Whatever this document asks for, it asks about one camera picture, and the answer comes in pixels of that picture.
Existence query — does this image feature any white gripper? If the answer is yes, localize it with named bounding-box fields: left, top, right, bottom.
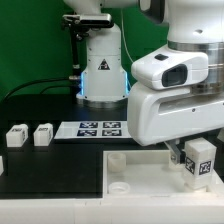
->
left=127, top=82, right=224, bottom=164

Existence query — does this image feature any white square tabletop part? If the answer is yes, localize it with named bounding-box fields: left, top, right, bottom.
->
left=102, top=149, right=224, bottom=201

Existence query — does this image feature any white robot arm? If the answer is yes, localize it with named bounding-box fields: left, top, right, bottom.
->
left=64, top=0, right=224, bottom=146

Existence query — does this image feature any plate with fiducial markers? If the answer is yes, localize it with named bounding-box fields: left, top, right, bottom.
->
left=55, top=121, right=130, bottom=140

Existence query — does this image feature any white part at left edge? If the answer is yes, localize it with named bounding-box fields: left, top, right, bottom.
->
left=0, top=156, right=4, bottom=176

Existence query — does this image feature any white L-shaped obstacle wall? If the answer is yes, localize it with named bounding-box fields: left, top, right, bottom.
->
left=0, top=174, right=224, bottom=224

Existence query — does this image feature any grey cable behind arm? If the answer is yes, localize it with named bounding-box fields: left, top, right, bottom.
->
left=119, top=8, right=134, bottom=63

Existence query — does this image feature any black cable on table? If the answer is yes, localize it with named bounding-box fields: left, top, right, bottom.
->
left=1, top=77, right=76, bottom=101

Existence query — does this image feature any black camera on stand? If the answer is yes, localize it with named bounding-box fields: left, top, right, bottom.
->
left=61, top=13, right=114, bottom=81

